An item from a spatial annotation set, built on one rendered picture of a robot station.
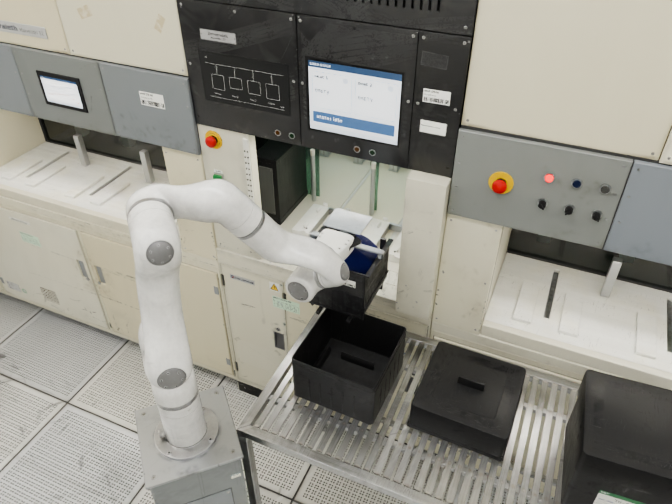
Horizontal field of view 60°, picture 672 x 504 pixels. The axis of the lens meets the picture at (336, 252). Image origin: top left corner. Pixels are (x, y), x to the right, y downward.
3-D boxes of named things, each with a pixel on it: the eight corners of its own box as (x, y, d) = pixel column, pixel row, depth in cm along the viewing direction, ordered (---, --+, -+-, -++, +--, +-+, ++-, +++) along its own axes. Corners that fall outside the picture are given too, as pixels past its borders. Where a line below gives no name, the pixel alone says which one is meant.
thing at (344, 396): (330, 337, 206) (329, 301, 195) (404, 363, 197) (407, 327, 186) (292, 394, 186) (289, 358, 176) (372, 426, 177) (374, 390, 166)
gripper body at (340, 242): (307, 263, 167) (324, 242, 175) (339, 273, 164) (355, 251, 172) (306, 242, 162) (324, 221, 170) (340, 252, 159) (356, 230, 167)
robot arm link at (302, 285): (328, 248, 157) (301, 251, 162) (306, 277, 147) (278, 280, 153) (340, 273, 160) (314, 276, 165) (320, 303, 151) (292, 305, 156)
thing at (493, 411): (405, 425, 177) (409, 398, 169) (435, 358, 198) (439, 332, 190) (502, 462, 167) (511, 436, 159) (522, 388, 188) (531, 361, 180)
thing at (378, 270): (298, 308, 189) (294, 228, 170) (325, 272, 204) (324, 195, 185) (367, 331, 181) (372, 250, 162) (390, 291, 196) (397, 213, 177)
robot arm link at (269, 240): (289, 198, 135) (356, 263, 155) (239, 209, 144) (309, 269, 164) (279, 231, 131) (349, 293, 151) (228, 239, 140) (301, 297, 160)
